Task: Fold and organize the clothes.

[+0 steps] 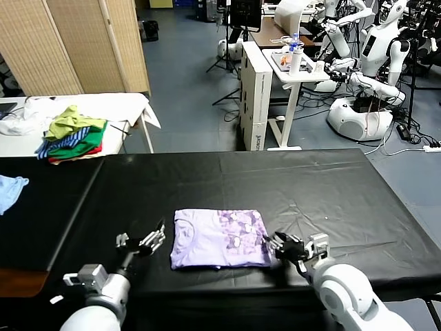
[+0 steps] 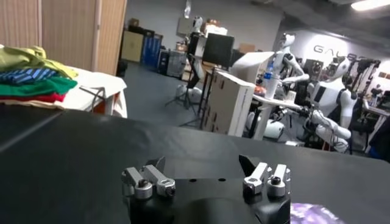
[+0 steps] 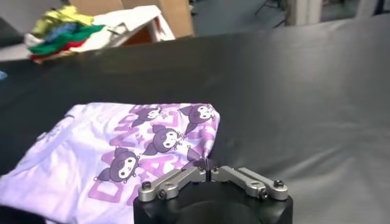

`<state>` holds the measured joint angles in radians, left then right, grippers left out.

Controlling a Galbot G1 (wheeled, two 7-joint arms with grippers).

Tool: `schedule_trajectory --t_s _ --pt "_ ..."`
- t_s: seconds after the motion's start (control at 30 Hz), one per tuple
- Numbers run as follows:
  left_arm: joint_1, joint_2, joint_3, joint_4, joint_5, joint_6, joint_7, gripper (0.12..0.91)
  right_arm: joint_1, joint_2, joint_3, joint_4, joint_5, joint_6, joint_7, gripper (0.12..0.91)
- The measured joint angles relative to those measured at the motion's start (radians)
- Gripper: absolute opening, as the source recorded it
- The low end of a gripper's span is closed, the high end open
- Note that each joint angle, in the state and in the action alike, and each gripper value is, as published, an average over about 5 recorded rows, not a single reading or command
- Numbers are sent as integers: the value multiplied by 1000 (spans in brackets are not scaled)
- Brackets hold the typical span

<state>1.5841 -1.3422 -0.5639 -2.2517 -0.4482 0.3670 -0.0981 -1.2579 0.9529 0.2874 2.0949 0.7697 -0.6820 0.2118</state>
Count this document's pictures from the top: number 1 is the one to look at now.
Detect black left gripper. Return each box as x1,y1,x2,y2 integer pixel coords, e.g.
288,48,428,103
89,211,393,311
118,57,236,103
115,219,167,275

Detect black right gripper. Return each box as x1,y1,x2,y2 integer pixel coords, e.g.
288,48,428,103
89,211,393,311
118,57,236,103
263,232,310,267

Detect lavender T-shirt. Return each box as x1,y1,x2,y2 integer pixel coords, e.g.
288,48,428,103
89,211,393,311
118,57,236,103
170,208,273,272

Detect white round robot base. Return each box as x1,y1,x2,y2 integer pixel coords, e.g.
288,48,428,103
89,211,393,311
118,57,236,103
217,38,244,62

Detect small black table cover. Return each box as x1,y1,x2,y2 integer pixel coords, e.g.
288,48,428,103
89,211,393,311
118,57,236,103
0,155,104,273

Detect large black table cover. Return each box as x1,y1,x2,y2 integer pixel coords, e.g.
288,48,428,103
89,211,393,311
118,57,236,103
44,148,441,331

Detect beige garment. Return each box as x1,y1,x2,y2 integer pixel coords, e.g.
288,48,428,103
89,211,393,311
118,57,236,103
51,151,107,166

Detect dark green garment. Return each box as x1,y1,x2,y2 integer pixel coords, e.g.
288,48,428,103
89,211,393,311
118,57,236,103
48,120,110,160

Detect red garment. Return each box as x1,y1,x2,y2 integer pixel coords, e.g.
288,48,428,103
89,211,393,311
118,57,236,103
48,144,103,163

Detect blue striped garment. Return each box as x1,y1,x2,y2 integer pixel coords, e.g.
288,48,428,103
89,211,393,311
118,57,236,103
35,126,92,159

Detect white cloth pile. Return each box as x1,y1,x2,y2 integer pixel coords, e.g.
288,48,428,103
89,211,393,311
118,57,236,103
0,92,162,135

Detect lime green garment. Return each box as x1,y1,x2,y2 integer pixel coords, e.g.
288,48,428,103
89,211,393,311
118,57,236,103
45,104,107,141

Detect light blue garment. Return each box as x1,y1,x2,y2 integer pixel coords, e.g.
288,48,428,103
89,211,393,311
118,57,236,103
0,174,30,215

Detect tall white cardboard box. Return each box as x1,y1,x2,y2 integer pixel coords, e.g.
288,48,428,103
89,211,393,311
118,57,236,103
240,41,273,152

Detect white adjustable side table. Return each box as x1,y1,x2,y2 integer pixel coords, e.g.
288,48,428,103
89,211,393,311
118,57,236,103
261,48,331,152

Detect white folding table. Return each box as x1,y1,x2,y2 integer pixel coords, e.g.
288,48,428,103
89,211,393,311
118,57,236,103
0,92,155,158

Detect black power adapter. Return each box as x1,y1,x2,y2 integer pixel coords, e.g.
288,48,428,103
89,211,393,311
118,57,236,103
396,123,413,141

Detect white thermos bottle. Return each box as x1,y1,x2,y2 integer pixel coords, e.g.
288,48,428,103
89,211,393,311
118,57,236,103
288,47,304,77

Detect grey tray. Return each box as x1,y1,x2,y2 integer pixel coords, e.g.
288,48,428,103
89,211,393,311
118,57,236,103
271,51,313,73

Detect dark laptop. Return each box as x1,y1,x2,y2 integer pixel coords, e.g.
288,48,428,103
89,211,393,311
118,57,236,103
0,102,19,120

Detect black pole stand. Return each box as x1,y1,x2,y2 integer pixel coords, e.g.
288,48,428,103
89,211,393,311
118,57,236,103
406,37,420,128

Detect black tripod stand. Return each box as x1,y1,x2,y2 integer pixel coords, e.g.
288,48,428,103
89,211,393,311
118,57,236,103
205,6,242,75

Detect bamboo folding screen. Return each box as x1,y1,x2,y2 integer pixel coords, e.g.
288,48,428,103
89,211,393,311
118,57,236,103
0,0,152,97

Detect brown wooden desk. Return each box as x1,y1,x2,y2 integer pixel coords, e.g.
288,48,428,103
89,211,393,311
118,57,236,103
249,16,325,49

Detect black bag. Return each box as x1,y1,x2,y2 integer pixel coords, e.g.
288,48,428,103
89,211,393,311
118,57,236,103
143,20,160,42

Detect white humanoid robot with base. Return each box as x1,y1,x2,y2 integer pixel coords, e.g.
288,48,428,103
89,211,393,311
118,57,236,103
325,0,414,141

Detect white desktop device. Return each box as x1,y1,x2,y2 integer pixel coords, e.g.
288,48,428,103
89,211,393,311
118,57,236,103
274,0,304,34

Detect black monitor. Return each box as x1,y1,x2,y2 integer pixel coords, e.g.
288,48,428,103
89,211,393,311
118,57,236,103
229,0,263,29

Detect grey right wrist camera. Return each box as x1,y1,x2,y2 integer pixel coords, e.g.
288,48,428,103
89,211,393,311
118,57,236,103
305,232,331,265

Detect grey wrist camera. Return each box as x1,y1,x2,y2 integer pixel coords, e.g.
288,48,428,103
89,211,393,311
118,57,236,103
63,263,110,290
305,232,331,265

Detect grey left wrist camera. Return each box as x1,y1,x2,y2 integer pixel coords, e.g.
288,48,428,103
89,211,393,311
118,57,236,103
63,263,110,290

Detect white floor cable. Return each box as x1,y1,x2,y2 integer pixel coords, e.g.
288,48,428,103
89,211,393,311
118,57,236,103
365,143,428,156

